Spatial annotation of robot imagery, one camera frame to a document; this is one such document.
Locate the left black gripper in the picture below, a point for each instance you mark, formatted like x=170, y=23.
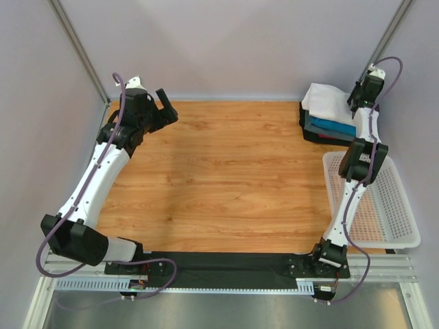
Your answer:
x=170, y=114

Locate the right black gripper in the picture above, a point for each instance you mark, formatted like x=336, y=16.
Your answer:
x=357, y=88

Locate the white t-shirt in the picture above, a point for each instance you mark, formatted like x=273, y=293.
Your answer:
x=327, y=102

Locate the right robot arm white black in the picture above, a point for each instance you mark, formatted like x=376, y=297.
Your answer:
x=358, y=169

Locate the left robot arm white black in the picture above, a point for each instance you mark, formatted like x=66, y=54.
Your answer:
x=72, y=233

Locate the folded red t-shirt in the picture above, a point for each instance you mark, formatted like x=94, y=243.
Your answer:
x=327, y=137

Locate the folded black t-shirt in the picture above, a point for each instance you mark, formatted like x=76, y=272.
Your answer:
x=304, y=120

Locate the white plastic perforated basket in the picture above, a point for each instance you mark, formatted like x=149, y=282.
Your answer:
x=384, y=218

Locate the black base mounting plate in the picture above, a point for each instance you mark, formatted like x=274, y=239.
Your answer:
x=249, y=270

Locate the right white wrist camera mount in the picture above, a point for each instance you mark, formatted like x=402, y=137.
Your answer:
x=375, y=71

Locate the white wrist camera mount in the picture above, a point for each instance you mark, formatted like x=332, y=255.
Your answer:
x=134, y=83
x=375, y=71

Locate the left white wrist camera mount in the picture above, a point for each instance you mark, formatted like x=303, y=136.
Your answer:
x=134, y=83

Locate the right aluminium corner post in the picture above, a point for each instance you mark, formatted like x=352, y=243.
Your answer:
x=397, y=19

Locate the aluminium corner post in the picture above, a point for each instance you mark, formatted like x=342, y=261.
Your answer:
x=397, y=19
x=72, y=36

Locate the left aluminium corner post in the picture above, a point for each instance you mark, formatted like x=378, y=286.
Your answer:
x=72, y=36

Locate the aluminium frame rail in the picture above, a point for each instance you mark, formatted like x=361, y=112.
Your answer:
x=383, y=267

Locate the grey slotted cable duct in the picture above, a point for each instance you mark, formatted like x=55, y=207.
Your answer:
x=127, y=285

